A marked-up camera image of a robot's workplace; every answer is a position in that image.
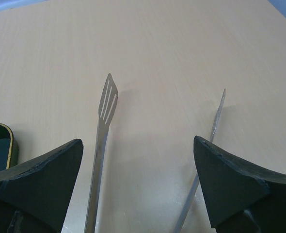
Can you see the metal tongs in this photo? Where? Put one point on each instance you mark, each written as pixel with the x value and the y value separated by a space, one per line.
pixel 106 110

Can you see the black tray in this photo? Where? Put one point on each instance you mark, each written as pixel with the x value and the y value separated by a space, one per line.
pixel 9 149

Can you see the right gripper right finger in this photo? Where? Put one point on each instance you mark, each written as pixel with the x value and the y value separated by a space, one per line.
pixel 240 196

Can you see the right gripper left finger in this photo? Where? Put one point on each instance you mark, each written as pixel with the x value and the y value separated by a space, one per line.
pixel 35 195

